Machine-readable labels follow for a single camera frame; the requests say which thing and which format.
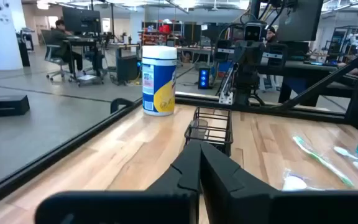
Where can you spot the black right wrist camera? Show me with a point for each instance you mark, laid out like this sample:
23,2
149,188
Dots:
253,31

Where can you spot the black aluminium table frame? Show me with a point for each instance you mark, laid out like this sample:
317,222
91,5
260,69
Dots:
57,154

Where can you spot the black desk monitor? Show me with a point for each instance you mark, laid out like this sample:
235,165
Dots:
81,20

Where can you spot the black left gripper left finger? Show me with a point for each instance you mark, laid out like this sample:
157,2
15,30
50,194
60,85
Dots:
120,208

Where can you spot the computer tower blue lights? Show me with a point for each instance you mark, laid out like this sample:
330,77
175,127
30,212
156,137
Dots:
204,77

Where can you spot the black flat case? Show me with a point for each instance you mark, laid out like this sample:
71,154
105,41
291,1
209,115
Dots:
3,105

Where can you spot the black office desk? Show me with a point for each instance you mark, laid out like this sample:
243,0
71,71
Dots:
85,40

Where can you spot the black cabinet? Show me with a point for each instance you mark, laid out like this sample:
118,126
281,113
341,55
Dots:
126,68

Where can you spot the purple toothbrush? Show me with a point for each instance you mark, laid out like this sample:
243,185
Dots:
294,183

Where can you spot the shelf with red bins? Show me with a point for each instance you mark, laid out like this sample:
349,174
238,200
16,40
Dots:
166,29

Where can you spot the black monitor back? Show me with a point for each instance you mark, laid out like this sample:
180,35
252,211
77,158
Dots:
300,20

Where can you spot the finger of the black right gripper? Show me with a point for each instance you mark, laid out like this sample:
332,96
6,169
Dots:
269,56
228,51

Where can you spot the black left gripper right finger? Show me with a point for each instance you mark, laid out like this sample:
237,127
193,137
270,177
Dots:
259,208

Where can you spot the grey office chair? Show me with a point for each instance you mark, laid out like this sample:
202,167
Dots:
46,37

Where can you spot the white pillar with face stickers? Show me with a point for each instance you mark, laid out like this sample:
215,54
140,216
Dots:
2,37

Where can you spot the black monitor pole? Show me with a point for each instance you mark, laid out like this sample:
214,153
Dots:
255,9

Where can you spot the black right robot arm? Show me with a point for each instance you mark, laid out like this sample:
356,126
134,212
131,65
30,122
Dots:
247,84

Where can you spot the disinfecting wipes canister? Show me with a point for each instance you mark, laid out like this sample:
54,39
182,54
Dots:
158,81

